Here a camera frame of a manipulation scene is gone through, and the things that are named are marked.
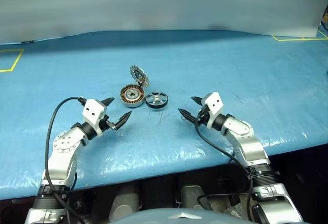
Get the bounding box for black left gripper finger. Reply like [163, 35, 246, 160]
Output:
[100, 97, 115, 107]
[112, 110, 132, 131]

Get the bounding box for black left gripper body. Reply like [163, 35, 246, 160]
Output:
[98, 115, 116, 132]

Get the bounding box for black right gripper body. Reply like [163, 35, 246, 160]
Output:
[196, 105, 210, 125]

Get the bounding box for silver motor housing copper windings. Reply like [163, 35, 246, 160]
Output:
[119, 83, 146, 108]

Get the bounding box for black rotor ring silver spokes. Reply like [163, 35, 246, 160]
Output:
[145, 91, 169, 110]

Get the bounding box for silver toothed motor cover plate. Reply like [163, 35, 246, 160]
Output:
[129, 65, 150, 88]

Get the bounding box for blue plastic table cover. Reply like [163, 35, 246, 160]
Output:
[0, 30, 328, 200]

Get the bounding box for grey rounded cylinder shape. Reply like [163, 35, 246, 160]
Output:
[180, 185, 213, 211]
[109, 182, 140, 222]

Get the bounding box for white backdrop sheet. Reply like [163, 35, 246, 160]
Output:
[0, 0, 328, 44]

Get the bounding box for grey-blue rounded robot body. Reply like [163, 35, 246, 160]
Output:
[110, 207, 247, 224]

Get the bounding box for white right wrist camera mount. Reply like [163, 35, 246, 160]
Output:
[200, 92, 223, 130]

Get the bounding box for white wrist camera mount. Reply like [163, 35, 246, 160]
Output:
[200, 92, 223, 130]
[81, 99, 108, 134]

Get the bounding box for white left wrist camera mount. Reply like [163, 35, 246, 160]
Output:
[81, 99, 108, 134]

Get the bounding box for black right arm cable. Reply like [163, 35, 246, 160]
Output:
[194, 116, 257, 224]

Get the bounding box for black cable under table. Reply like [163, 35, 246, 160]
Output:
[197, 192, 241, 211]

